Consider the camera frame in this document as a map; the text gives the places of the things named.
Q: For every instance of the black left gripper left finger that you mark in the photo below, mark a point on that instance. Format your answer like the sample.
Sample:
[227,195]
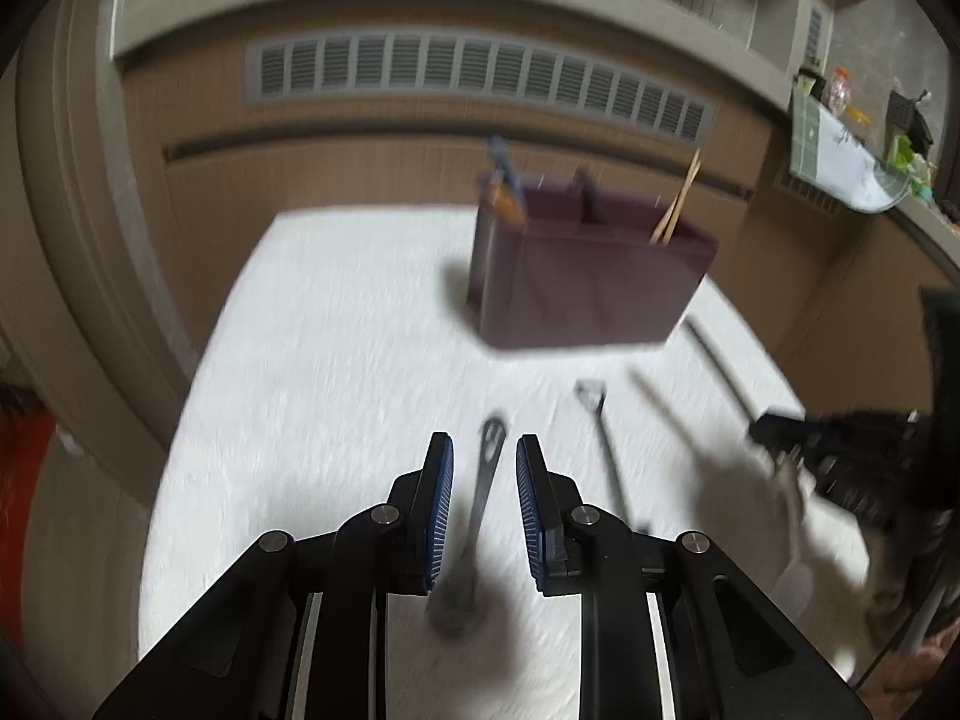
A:
[298,626]

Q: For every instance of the wooden chopstick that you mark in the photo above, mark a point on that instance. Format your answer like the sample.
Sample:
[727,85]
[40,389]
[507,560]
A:
[660,233]
[690,178]

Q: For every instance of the red object at left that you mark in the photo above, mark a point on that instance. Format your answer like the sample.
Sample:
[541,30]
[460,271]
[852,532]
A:
[27,429]

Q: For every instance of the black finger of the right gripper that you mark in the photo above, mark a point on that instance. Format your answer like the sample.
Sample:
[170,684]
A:
[864,436]

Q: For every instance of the white plastic spoon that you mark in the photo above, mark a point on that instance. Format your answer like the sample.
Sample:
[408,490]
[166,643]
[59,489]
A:
[793,588]

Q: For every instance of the grey ventilation grille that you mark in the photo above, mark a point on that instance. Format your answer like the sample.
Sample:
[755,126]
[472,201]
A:
[476,65]

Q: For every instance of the black thin utensil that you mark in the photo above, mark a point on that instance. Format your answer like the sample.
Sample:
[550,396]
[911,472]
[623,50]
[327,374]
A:
[724,372]

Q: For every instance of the blue handled utensil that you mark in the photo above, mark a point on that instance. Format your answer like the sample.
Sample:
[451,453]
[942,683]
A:
[498,150]

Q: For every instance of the metal shovel-shaped spoon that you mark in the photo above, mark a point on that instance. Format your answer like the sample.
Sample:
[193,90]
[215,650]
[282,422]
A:
[592,393]

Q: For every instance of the green checked cloth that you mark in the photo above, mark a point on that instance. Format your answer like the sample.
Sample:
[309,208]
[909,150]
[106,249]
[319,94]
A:
[825,155]

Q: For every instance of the wooden spoon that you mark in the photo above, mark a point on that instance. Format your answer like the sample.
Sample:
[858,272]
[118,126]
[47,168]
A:
[500,199]

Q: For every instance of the orange capped bottle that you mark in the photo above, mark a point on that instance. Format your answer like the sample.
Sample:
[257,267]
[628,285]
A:
[837,94]

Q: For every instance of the dark purple utensil caddy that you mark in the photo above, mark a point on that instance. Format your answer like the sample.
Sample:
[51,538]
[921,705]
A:
[581,270]

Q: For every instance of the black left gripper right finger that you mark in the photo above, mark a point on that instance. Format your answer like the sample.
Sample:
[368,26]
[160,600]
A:
[667,624]

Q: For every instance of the metal spoon with white ball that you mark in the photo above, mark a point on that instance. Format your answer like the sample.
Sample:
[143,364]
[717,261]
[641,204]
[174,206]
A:
[454,609]

